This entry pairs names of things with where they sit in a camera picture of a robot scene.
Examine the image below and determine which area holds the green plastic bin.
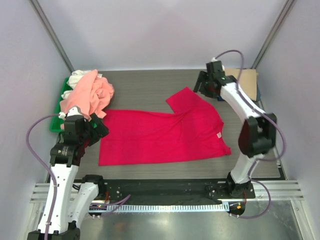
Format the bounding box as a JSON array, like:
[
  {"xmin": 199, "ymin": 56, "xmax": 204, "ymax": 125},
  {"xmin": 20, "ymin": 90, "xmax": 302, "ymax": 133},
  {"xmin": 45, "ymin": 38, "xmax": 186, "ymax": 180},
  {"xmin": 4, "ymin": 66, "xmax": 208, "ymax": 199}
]
[{"xmin": 49, "ymin": 77, "xmax": 72, "ymax": 133}]

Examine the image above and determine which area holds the magenta t shirt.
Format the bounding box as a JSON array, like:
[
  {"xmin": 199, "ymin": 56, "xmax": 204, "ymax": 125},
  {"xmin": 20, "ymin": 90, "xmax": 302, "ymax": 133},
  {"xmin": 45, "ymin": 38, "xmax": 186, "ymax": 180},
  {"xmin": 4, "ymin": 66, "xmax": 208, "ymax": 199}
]
[{"xmin": 98, "ymin": 87, "xmax": 232, "ymax": 166}]

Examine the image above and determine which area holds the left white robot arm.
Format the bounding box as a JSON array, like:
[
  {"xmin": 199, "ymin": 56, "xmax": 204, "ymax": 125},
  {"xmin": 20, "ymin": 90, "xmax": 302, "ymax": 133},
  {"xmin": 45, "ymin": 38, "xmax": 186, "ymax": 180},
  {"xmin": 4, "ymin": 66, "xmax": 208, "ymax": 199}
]
[{"xmin": 27, "ymin": 113, "xmax": 109, "ymax": 240}]

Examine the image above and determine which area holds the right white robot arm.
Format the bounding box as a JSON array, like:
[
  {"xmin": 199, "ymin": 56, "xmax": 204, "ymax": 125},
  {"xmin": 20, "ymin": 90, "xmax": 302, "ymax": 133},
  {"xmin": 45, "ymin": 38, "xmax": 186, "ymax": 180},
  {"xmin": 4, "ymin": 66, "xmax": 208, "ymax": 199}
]
[{"xmin": 193, "ymin": 59, "xmax": 277, "ymax": 198}]

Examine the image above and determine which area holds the folded beige t shirt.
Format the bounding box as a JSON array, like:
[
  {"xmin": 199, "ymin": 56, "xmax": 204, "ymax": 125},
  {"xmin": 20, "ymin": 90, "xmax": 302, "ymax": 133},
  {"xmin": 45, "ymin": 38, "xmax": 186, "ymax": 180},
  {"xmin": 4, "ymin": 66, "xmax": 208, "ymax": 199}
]
[{"xmin": 239, "ymin": 69, "xmax": 258, "ymax": 101}]

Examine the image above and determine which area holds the salmon pink t shirt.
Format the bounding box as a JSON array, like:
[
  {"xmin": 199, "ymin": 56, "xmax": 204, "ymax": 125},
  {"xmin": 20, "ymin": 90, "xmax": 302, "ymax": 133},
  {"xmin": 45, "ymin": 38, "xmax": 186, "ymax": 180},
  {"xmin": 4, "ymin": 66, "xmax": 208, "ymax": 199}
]
[{"xmin": 60, "ymin": 69, "xmax": 115, "ymax": 120}]

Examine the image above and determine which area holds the folded blue t shirt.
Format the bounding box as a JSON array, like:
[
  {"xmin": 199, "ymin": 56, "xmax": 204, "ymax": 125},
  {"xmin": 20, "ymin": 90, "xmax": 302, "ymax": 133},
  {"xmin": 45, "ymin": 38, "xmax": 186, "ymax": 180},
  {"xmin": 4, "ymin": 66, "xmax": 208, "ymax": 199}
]
[{"xmin": 216, "ymin": 86, "xmax": 261, "ymax": 102}]

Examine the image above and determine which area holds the white t shirt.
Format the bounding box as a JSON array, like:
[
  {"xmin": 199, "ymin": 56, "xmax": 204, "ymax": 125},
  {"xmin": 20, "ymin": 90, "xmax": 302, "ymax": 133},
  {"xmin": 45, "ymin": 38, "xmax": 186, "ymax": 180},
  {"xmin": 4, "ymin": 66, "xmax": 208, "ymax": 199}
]
[{"xmin": 61, "ymin": 70, "xmax": 91, "ymax": 100}]

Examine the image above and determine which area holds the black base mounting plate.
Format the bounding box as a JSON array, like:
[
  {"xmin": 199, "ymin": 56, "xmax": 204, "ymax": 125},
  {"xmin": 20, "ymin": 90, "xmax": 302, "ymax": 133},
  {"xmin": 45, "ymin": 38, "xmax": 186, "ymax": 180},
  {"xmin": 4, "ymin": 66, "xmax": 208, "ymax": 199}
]
[{"xmin": 95, "ymin": 178, "xmax": 256, "ymax": 206}]

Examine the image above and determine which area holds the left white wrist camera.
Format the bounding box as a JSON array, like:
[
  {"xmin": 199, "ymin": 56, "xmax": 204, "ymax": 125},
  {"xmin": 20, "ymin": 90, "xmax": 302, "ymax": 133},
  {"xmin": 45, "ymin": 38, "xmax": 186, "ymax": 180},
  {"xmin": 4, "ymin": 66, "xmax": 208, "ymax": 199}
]
[{"xmin": 58, "ymin": 106, "xmax": 84, "ymax": 123}]

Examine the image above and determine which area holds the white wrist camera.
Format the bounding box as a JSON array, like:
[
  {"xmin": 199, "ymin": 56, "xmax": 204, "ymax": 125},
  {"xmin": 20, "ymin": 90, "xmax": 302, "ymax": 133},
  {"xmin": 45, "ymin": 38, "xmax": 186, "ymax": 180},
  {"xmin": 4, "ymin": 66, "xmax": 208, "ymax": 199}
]
[
  {"xmin": 211, "ymin": 57, "xmax": 225, "ymax": 71},
  {"xmin": 58, "ymin": 106, "xmax": 84, "ymax": 123}
]

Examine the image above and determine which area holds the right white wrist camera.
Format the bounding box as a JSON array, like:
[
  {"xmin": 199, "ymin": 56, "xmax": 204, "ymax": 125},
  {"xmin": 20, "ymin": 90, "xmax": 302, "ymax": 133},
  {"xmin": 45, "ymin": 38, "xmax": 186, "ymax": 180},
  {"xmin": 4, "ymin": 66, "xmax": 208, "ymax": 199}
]
[{"xmin": 211, "ymin": 57, "xmax": 225, "ymax": 71}]

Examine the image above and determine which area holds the right aluminium frame post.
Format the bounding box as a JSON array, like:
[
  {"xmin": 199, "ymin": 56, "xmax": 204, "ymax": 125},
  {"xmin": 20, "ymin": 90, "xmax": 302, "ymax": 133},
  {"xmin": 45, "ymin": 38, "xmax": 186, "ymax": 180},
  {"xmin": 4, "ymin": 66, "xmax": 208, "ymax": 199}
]
[{"xmin": 251, "ymin": 0, "xmax": 297, "ymax": 69}]

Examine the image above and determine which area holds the aluminium frame post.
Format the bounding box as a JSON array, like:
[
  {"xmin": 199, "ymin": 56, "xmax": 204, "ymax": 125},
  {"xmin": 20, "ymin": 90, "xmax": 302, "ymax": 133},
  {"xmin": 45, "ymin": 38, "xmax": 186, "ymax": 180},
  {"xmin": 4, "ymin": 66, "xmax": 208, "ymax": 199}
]
[
  {"xmin": 251, "ymin": 0, "xmax": 297, "ymax": 69},
  {"xmin": 29, "ymin": 0, "xmax": 75, "ymax": 72}
]

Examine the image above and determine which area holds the white slotted cable duct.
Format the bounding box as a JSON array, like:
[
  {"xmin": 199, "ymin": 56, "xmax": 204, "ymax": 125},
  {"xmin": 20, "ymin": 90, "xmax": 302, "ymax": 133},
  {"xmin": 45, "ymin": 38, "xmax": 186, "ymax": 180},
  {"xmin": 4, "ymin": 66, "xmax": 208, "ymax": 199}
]
[{"xmin": 87, "ymin": 203, "xmax": 230, "ymax": 213}]

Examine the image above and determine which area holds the left aluminium frame post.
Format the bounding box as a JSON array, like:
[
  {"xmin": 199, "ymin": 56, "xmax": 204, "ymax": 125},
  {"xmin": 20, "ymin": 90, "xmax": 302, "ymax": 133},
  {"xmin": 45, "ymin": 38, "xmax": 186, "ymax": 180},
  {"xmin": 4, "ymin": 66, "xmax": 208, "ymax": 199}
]
[{"xmin": 29, "ymin": 0, "xmax": 75, "ymax": 72}]

